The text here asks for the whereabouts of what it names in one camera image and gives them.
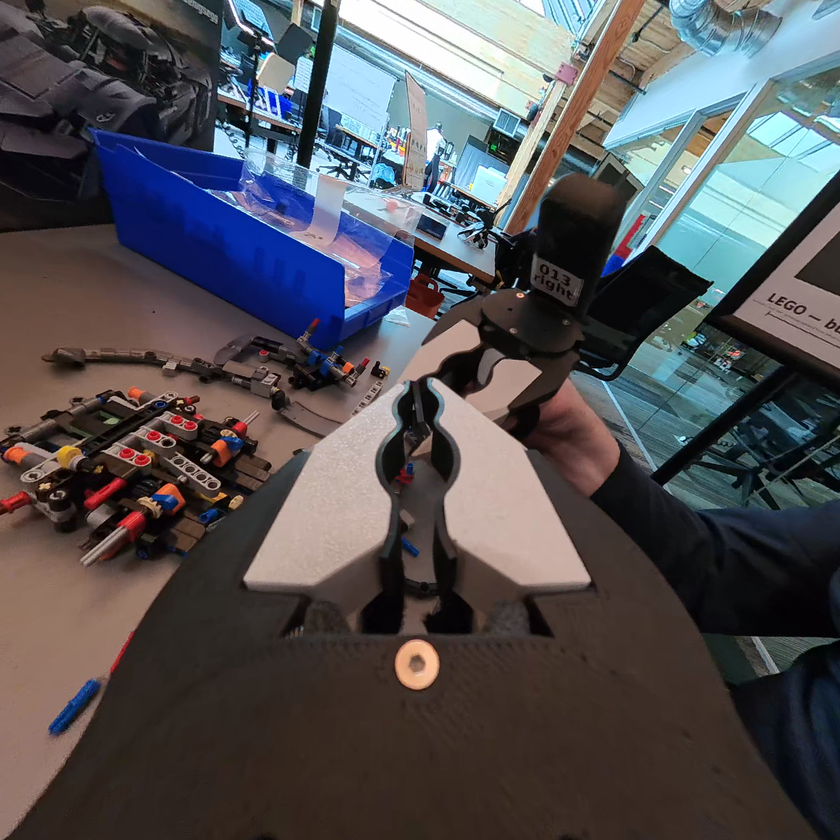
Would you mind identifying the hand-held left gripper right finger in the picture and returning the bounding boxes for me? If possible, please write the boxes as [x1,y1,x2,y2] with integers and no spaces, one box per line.
[423,377,593,635]

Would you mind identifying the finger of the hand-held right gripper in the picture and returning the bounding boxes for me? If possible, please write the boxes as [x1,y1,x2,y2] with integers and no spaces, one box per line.
[458,350,546,422]
[400,320,488,389]

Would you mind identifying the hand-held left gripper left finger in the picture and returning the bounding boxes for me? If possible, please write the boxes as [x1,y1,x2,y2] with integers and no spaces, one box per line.
[243,378,417,635]

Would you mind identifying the person's right forearm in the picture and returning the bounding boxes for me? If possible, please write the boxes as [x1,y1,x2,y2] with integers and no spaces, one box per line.
[589,443,840,637]

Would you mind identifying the long light grey lego beam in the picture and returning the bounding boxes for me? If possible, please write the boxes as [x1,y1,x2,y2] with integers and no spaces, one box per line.
[351,377,388,417]

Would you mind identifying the dark grey curved lego panel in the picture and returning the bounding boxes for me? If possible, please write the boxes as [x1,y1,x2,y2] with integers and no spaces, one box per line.
[276,399,345,439]

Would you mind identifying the blue lego suspension assembly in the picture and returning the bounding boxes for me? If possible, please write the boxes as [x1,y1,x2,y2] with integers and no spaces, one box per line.
[289,318,371,391]

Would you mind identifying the multicoloured lego chassis assembly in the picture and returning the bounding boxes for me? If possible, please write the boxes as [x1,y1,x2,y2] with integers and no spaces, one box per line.
[0,387,273,568]

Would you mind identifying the blue lego pin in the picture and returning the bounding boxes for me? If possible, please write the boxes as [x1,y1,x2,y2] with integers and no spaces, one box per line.
[47,678,102,736]

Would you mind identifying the lego set box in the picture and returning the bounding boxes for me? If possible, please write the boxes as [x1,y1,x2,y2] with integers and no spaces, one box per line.
[0,0,225,232]

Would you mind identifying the person's right hand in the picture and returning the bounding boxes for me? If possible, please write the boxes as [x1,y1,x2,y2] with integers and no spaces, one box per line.
[524,379,622,497]

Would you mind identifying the red basket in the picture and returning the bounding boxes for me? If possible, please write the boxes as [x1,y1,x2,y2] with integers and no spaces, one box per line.
[406,274,447,319]

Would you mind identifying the black office chair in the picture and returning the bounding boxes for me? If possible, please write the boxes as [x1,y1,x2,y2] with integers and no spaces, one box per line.
[459,200,546,293]

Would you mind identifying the wooden desk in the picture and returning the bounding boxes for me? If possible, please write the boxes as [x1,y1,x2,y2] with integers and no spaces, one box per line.
[341,187,500,283]

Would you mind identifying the black monitor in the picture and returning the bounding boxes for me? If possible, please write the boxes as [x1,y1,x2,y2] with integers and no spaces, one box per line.
[587,246,715,368]

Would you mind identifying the empty clear plastic bags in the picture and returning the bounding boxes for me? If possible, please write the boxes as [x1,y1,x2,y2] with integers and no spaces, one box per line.
[210,147,427,309]

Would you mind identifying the blue plastic bin with label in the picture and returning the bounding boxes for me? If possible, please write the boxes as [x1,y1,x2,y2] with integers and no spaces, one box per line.
[88,128,416,352]

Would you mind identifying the black pole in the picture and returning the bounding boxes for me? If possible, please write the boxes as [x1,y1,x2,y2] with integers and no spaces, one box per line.
[295,0,341,168]

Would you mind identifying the wooden post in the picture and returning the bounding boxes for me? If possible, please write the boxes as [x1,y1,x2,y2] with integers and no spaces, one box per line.
[502,0,647,237]

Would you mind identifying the dark grey lego link chain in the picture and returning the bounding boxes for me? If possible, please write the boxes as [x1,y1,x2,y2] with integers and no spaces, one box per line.
[41,346,211,382]

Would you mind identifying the silver air duct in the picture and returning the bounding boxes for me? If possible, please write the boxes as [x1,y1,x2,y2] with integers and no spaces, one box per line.
[668,0,783,60]

